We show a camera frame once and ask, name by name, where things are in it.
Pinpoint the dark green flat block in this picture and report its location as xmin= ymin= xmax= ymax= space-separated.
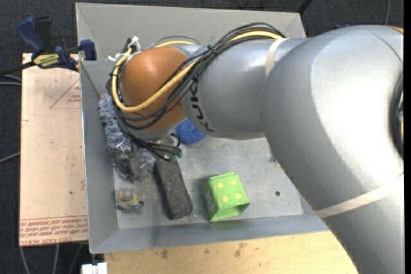
xmin=153 ymin=158 xmax=195 ymax=220

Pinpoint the blue sponge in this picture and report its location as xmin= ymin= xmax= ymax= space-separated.
xmin=175 ymin=118 xmax=208 ymax=146

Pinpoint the brown cardboard board red print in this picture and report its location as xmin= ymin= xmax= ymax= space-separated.
xmin=19 ymin=53 xmax=89 ymax=248

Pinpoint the blue-grey knitted cloth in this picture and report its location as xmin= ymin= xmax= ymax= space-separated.
xmin=97 ymin=92 xmax=155 ymax=182

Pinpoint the small clear glass jar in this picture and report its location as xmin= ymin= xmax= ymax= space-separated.
xmin=114 ymin=187 xmax=144 ymax=211

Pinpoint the green dice cube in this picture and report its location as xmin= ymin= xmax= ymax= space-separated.
xmin=202 ymin=171 xmax=251 ymax=223

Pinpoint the pale grey metal gripper finger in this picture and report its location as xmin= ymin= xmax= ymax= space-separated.
xmin=116 ymin=150 xmax=132 ymax=179
xmin=132 ymin=150 xmax=147 ymax=184

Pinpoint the grey metal bin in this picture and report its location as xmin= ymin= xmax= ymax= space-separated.
xmin=75 ymin=2 xmax=329 ymax=255

